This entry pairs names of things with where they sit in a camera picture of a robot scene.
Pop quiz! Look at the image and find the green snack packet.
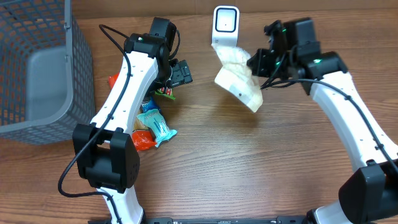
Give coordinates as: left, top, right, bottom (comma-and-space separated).
155, 87, 175, 100

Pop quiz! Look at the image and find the beige paper bag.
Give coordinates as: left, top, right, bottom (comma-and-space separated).
211, 44, 263, 113

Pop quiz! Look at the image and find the blue Oreo cookie pack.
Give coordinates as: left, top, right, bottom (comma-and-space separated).
141, 96, 161, 113

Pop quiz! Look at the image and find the teal snack packet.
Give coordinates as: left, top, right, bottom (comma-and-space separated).
137, 109, 177, 147

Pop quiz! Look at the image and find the red snack packet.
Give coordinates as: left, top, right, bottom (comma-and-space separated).
108, 73, 158, 152

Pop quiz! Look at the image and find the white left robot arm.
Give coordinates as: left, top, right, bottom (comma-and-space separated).
58, 17, 192, 223

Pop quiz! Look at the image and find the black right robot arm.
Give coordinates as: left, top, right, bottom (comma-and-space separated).
247, 17, 397, 223

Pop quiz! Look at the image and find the white barcode scanner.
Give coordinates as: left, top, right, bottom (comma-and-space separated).
211, 6, 240, 47

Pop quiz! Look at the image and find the dark grey plastic basket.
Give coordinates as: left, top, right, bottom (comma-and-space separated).
1, 0, 95, 145

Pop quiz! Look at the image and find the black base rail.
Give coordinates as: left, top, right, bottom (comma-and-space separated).
88, 216, 312, 224

